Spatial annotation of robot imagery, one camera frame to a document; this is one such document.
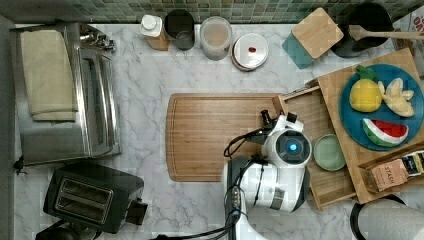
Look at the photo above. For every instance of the wooden drawer tray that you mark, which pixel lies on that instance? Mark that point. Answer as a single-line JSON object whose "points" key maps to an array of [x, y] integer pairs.
{"points": [[327, 187]]}

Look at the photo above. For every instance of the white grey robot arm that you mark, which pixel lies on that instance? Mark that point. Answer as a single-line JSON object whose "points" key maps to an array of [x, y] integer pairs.
{"points": [[276, 177]]}

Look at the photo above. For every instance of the wooden cutting board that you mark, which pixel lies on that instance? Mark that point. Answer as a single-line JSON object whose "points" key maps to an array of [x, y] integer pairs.
{"points": [[200, 126]]}

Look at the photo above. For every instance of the white lidded jar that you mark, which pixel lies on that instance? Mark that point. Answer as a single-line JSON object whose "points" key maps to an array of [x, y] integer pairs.
{"points": [[249, 52]]}

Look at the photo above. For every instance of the clear glass jar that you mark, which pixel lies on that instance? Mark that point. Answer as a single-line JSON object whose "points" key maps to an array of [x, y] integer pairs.
{"points": [[215, 37]]}

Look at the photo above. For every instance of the dark metal cup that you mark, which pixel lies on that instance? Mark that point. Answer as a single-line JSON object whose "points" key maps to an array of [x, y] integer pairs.
{"points": [[179, 25]]}

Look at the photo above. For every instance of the white cap bottle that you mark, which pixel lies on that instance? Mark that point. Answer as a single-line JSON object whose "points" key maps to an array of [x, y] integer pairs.
{"points": [[153, 31]]}

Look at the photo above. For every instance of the green ceramic plate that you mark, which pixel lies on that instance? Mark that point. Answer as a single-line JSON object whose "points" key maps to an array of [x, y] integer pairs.
{"points": [[328, 153]]}

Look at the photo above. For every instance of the black toaster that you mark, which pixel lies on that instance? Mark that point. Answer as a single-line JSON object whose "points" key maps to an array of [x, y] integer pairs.
{"points": [[95, 196]]}

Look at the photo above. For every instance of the stainless toaster oven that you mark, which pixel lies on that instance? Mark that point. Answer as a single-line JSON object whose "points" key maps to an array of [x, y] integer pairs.
{"points": [[95, 131]]}

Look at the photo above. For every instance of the teal box wooden lid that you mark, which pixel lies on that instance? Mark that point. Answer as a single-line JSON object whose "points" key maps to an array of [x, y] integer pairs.
{"points": [[311, 38]]}

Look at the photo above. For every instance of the wooden organizer box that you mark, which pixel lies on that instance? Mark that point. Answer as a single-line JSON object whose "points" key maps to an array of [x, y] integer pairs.
{"points": [[359, 159]]}

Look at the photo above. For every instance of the yellow toy pineapple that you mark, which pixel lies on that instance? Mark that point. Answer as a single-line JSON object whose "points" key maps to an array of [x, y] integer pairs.
{"points": [[365, 95]]}

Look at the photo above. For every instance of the beige folded towel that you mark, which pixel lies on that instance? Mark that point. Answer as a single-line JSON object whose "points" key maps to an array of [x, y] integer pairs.
{"points": [[48, 76]]}

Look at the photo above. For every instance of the wooden spatula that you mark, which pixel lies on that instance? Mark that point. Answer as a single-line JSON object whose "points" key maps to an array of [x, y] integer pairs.
{"points": [[357, 32]]}

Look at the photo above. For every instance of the toy watermelon slice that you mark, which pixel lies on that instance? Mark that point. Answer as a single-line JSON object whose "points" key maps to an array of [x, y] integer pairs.
{"points": [[385, 134]]}

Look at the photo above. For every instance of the brown tea packet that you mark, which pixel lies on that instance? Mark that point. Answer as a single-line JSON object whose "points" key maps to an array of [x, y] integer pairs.
{"points": [[387, 175]]}

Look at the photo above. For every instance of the toy peeled banana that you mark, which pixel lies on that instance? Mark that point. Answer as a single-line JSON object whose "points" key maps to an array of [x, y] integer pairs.
{"points": [[396, 98]]}

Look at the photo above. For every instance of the black pot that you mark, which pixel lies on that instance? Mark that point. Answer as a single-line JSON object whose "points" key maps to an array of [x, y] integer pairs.
{"points": [[370, 16]]}

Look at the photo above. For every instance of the paper towel roll holder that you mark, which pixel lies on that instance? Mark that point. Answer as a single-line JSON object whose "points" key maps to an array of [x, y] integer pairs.
{"points": [[388, 218]]}

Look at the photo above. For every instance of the black yellow tea packet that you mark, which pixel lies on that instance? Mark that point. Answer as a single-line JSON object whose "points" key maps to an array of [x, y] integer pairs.
{"points": [[414, 163]]}

